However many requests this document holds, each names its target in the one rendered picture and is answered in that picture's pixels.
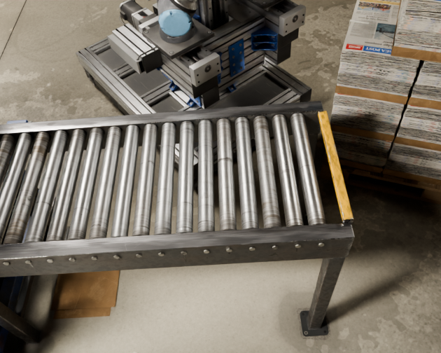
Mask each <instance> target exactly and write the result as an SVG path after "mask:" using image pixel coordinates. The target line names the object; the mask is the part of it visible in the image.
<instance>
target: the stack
mask: <svg viewBox="0 0 441 353"><path fill-rule="evenodd" d="M399 6H400V1H393V0H357V2H356V5H355V8H354V11H353V15H352V19H351V20H350V21H351V24H350V22H349V24H350V26H349V29H348V32H347V34H346V38H345V41H344V45H343V48H342V53H341V56H340V57H341V58H340V66H339V71H338V77H337V85H338V86H344V87H348V88H357V89H362V90H371V91H375V92H383V93H388V94H392V95H400V96H405V97H407V96H408V94H409V92H410V88H411V86H412V88H411V93H410V97H415V98H420V99H429V100H434V101H439V102H441V63H439V62H430V61H425V60H416V59H410V58H405V57H396V56H391V50H392V45H393V38H394V34H395V30H396V22H397V18H398V11H399ZM333 100H334V101H333V108H332V113H331V119H330V124H331V125H338V126H342V127H350V128H355V129H359V130H367V131H371V132H378V133H383V134H389V135H394V134H395V133H396V135H395V137H402V138H406V139H413V140H418V141H425V142H430V143H434V144H441V110H437V109H429V108H425V107H420V106H412V105H407V103H408V99H407V102H406V104H398V103H393V102H385V101H381V100H376V99H368V98H364V97H357V96H352V95H344V94H339V93H335V96H334V99H333ZM396 128H397V129H396ZM332 135H333V139H334V142H335V147H336V150H337V155H338V158H339V159H343V160H348V161H352V162H358V163H361V164H365V165H371V166H374V167H380V168H382V167H383V166H384V169H390V170H395V171H399V172H405V173H409V174H415V175H419V176H423V177H429V178H433V179H439V180H441V151H434V150H430V149H426V148H419V147H415V146H408V145H404V144H397V143H394V141H395V140H394V139H393V142H392V141H384V140H380V139H373V138H369V137H362V136H357V135H352V134H345V133H341V132H334V131H332ZM340 166H341V169H342V174H343V177H344V182H345V184H349V185H352V186H358V187H362V188H368V189H371V190H375V191H381V192H384V193H390V194H394V195H399V196H403V197H406V198H412V199H416V200H422V201H425V202H431V203H435V204H438V205H441V186H440V185H436V184H430V183H426V182H422V181H415V180H411V179H405V178H401V177H397V176H391V175H387V174H382V173H378V172H372V171H368V170H364V169H358V168H355V167H349V166H346V165H340ZM350 174H357V175H360V176H364V177H370V178H373V179H379V180H383V181H389V182H393V183H397V184H402V185H406V186H412V187H416V188H422V189H423V191H422V193H415V192H412V191H406V190H402V189H399V188H393V187H389V186H383V185H379V184H374V183H370V182H366V181H360V180H357V179H351V178H349V175H350ZM319 178H321V179H327V180H330V181H333V178H332V174H331V171H330V166H329V162H326V161H323V162H322V166H321V173H320V177H319Z"/></svg>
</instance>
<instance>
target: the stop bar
mask: <svg viewBox="0 0 441 353"><path fill-rule="evenodd" d="M318 119H319V122H320V126H321V131H322V135H323V140H324V144H325V149H326V153H327V157H328V162H329V166H330V171H331V174H332V180H333V183H334V187H335V192H336V196H337V201H338V205H339V210H340V214H341V217H342V223H353V222H354V217H353V214H352V210H351V205H350V200H349V197H348V194H347V189H346V186H345V182H344V177H343V174H342V169H341V166H340V161H339V158H338V155H337V150H336V147H335V142H334V139H333V134H332V130H331V125H330V122H329V119H328V114H327V111H319V112H318Z"/></svg>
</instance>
